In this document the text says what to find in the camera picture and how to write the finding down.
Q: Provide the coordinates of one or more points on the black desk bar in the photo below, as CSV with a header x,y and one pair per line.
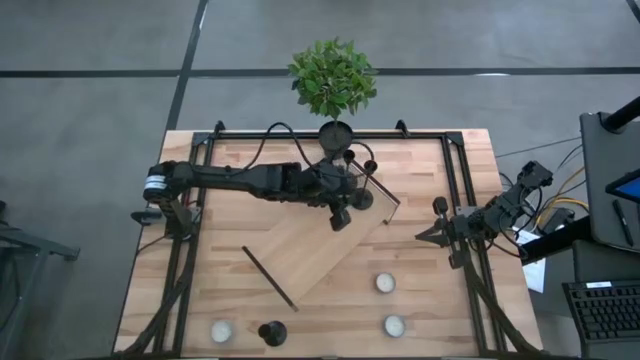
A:
x,y
550,245

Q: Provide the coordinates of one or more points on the black aluminium table frame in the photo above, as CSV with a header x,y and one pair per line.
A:
x,y
240,135

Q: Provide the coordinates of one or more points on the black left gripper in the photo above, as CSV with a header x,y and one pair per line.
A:
x,y
337,187

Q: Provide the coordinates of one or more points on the dark grey desk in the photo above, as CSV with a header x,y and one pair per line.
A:
x,y
600,265

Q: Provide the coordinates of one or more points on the round patterned votive candle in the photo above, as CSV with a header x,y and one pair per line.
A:
x,y
221,331
385,283
394,326

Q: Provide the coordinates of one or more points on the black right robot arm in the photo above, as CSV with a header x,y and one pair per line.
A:
x,y
500,210

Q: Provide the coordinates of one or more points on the short black candlestick holder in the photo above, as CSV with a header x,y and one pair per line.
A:
x,y
275,334

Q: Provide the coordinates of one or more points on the black screen with blue display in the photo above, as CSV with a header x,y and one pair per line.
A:
x,y
631,189

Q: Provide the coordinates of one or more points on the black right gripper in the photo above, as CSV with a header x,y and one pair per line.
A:
x,y
462,230

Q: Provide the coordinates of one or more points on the wooden shelf riser black legs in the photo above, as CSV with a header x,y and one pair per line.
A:
x,y
300,250

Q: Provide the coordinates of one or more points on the black pole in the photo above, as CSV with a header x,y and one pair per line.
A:
x,y
622,116

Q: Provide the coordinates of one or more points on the white paper sheet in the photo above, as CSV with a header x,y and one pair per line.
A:
x,y
536,275

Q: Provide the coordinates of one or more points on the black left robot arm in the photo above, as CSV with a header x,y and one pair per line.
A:
x,y
225,177

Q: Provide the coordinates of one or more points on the grey side table top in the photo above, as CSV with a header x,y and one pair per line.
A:
x,y
600,200

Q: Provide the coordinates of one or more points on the black pen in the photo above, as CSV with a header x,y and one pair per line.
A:
x,y
623,222

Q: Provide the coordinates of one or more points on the grey metal stand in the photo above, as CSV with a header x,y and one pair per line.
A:
x,y
40,247

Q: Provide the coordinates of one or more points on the black power adapter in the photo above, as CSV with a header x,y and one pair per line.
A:
x,y
560,220

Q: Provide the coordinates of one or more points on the green potted plant black pot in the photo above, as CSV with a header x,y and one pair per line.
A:
x,y
332,80

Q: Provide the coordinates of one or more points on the black keyboard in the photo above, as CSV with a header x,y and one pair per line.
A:
x,y
605,315

